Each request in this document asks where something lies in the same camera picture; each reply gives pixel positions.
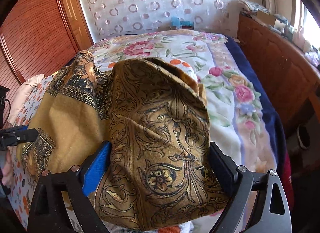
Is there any brown patterned garment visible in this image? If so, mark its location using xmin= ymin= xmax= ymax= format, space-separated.
xmin=16 ymin=49 xmax=231 ymax=231

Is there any person left hand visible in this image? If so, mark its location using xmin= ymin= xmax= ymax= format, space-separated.
xmin=1 ymin=150 xmax=14 ymax=187

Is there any orange dotted white sheet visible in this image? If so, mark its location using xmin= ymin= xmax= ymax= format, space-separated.
xmin=7 ymin=58 xmax=198 ymax=233

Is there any floral bed blanket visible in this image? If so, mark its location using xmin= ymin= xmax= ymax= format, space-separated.
xmin=88 ymin=29 xmax=278 ymax=233

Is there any dark blue blanket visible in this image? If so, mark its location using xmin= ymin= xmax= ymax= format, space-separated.
xmin=225 ymin=36 xmax=287 ymax=174

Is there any long wooden cabinet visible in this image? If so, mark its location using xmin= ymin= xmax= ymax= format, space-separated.
xmin=237 ymin=14 xmax=319 ymax=134

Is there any white circle pattern curtain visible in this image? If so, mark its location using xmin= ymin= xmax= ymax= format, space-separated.
xmin=80 ymin=0 xmax=229 ymax=42

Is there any blue box on headboard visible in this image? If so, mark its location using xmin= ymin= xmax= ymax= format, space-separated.
xmin=170 ymin=17 xmax=194 ymax=30

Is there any pink bottle on cabinet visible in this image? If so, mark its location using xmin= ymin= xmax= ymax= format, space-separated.
xmin=292 ymin=26 xmax=305 ymax=50

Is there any cardboard box on cabinet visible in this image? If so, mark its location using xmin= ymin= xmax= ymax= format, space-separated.
xmin=256 ymin=11 xmax=277 ymax=27

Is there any window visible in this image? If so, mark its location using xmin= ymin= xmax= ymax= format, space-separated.
xmin=291 ymin=0 xmax=319 ymax=52

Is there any stack of folded cloths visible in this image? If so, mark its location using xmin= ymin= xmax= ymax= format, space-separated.
xmin=238 ymin=0 xmax=270 ymax=14

